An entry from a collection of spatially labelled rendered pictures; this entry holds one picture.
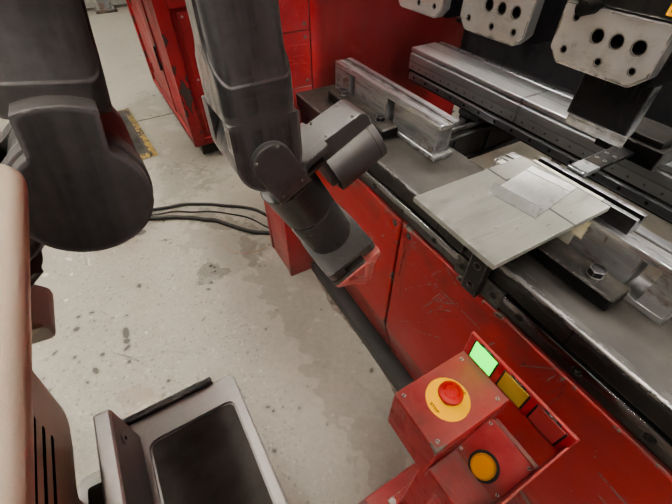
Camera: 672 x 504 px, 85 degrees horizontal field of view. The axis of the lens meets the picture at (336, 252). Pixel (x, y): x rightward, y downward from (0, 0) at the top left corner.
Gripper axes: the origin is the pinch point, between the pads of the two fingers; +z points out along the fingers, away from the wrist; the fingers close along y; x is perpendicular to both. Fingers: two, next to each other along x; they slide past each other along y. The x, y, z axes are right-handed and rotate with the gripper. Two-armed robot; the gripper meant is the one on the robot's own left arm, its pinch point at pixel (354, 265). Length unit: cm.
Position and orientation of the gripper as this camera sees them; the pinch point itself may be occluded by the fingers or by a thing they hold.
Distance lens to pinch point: 51.7
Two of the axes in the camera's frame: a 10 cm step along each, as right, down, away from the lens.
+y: -5.1, -6.1, 6.0
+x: -7.7, 6.4, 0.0
